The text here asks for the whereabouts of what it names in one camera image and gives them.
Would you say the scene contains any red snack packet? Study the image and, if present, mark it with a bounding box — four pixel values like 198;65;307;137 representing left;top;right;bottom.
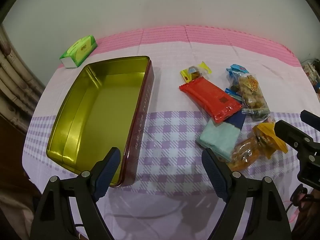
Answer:
179;76;242;124

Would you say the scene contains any clear packet of fried snacks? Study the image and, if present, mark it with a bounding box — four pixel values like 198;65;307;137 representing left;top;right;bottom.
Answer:
236;74;271;121

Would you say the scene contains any blue plum candy packet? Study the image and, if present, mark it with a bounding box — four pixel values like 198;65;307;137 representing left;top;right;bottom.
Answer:
224;79;243;103

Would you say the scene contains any yellow candy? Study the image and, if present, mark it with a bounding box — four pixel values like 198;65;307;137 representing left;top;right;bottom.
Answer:
180;61;212;83

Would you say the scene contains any green tissue pack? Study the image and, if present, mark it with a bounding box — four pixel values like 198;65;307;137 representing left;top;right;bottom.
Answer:
59;35;98;69

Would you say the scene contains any teal and navy snack packet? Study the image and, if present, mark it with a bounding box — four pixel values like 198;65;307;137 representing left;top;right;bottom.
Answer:
195;110;247;162

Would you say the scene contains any maroon and gold tin box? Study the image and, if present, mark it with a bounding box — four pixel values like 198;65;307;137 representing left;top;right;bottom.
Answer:
46;56;153;187

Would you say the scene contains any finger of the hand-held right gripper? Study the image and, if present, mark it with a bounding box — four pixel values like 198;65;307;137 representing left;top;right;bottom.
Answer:
300;109;320;127
274;120;313;153

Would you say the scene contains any black cable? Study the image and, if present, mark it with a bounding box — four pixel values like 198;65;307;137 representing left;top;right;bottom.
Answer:
285;184;309;220

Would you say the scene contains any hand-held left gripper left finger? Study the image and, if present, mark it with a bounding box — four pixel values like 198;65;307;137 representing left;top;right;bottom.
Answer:
31;147;122;240

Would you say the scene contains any floral printed box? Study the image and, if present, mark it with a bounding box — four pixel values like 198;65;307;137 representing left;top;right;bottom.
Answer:
301;60;320;93

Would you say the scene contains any yellow snack packet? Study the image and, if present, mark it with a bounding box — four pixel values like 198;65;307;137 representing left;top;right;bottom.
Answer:
229;122;288;172

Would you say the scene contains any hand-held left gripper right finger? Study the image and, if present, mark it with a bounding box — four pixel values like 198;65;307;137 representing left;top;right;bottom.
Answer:
201;148;293;240

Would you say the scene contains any pink and purple checked tablecloth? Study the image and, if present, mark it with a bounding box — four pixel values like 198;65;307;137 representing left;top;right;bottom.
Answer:
22;25;307;240

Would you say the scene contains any blue candy packet red label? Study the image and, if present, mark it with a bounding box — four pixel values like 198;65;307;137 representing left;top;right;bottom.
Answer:
226;64;250;80

